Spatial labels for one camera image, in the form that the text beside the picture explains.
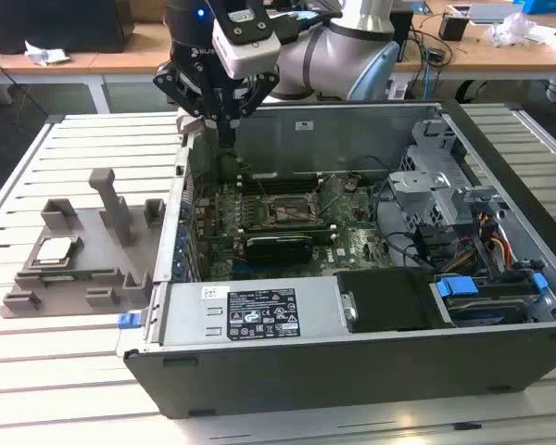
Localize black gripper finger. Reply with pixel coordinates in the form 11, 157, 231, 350
152, 62, 228, 149
225, 69, 281, 149

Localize silver topped CPU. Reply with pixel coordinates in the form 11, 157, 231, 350
34, 238, 82, 266

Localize CPU socket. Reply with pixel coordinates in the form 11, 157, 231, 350
263, 189, 321, 228

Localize wooden desk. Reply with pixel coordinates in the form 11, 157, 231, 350
0, 8, 556, 115

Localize black RAM slot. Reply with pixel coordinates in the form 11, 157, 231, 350
238, 178, 325, 186
212, 227, 337, 234
212, 223, 337, 230
238, 183, 325, 191
238, 187, 325, 196
211, 231, 337, 238
210, 235, 337, 245

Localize black computer box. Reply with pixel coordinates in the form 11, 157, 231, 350
0, 0, 135, 55

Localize crumpled white paper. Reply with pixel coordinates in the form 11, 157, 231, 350
25, 40, 70, 64

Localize black graphics card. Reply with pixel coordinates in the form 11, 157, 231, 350
243, 234, 316, 268

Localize green motherboard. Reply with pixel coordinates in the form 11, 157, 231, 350
184, 173, 399, 282

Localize grey parts rack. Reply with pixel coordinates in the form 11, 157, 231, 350
0, 167, 166, 320

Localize grey metal drive cage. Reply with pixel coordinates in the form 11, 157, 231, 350
388, 118, 506, 228

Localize small black box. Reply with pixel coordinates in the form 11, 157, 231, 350
437, 13, 469, 41

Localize green RAM stick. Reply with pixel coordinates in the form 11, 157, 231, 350
32, 271, 124, 282

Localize silver power supply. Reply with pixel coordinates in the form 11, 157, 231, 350
159, 277, 348, 347

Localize black drive bay cover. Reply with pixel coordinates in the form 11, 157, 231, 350
335, 268, 439, 335

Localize grey laptop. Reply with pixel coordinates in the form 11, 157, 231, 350
470, 3, 524, 24

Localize white plastic bag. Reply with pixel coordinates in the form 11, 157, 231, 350
488, 13, 538, 47

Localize white cardboard box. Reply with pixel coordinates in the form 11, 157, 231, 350
523, 25, 556, 53

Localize hard disk in blue carrier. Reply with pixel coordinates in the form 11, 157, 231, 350
430, 273, 550, 325

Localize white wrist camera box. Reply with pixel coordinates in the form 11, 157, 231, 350
211, 18, 283, 80

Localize black camera bracket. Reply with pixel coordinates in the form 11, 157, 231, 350
212, 0, 279, 45

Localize black cable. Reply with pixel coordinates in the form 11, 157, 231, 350
374, 184, 441, 274

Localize coloured power wire bundle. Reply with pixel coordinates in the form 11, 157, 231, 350
444, 208, 515, 274

